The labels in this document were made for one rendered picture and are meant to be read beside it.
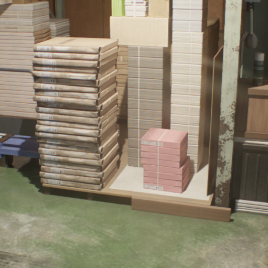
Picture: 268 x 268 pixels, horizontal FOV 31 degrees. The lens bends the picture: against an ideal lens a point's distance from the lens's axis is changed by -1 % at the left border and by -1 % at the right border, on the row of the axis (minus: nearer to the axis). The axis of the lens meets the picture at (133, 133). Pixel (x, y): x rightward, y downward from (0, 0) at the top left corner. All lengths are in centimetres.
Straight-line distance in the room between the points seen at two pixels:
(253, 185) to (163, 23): 128
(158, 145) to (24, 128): 115
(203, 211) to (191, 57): 108
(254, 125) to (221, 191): 49
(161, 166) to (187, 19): 104
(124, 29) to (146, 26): 17
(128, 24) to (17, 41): 172
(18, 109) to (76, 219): 215
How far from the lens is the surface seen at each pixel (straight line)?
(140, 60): 361
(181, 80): 358
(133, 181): 361
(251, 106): 320
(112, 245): 303
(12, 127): 399
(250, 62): 396
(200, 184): 360
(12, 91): 520
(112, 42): 341
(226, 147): 320
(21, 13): 499
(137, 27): 359
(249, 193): 340
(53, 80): 334
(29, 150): 401
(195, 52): 352
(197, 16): 349
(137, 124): 374
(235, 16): 301
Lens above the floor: 161
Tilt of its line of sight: 19 degrees down
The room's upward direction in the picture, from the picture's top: straight up
